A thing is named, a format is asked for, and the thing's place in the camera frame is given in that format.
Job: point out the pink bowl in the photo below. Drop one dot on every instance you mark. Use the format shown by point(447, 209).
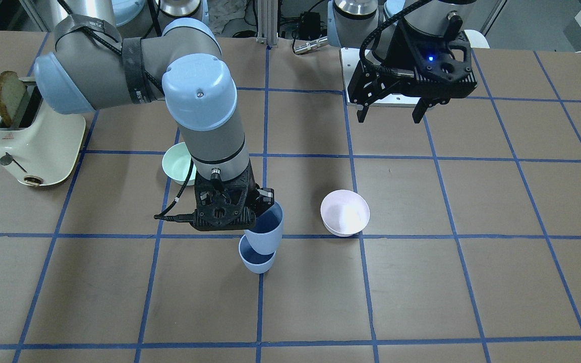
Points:
point(344, 213)

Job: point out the blue cup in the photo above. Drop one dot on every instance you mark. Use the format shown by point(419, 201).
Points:
point(265, 237)
point(255, 262)

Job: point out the toast slice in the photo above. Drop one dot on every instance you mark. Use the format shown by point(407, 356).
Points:
point(14, 98)

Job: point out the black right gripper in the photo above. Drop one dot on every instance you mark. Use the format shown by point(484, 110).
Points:
point(266, 195)

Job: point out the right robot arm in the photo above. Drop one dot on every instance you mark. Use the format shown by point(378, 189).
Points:
point(93, 67)

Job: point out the aluminium frame post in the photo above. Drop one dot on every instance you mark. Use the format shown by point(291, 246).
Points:
point(268, 19)

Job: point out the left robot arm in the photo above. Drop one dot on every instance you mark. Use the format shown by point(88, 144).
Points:
point(368, 25)

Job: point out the mint green bowl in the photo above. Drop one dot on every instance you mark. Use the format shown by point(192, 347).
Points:
point(176, 162)

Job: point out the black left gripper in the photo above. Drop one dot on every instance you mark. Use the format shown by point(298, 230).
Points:
point(396, 52)

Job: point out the cream white toaster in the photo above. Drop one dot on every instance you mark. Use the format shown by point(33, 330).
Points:
point(42, 148)

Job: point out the silver metal cylinder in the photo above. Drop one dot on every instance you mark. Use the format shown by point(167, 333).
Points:
point(310, 45)

